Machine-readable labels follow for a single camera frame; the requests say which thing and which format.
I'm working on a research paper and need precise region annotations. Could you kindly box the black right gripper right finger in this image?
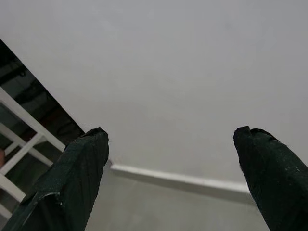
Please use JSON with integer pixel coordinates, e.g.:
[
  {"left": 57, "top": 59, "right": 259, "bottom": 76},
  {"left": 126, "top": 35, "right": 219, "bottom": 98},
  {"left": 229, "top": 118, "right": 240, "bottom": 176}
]
[{"left": 232, "top": 125, "right": 308, "bottom": 231}]

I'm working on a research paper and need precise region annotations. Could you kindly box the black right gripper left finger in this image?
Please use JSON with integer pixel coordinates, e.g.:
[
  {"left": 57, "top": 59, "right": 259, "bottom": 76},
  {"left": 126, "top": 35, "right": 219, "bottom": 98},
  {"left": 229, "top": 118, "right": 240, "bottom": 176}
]
[{"left": 0, "top": 127, "right": 109, "bottom": 231}]

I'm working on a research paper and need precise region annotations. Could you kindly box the white step stool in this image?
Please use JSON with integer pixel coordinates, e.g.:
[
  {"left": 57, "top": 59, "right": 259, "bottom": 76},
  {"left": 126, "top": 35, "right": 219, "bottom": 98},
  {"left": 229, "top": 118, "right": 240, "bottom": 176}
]
[{"left": 0, "top": 86, "right": 66, "bottom": 218}]

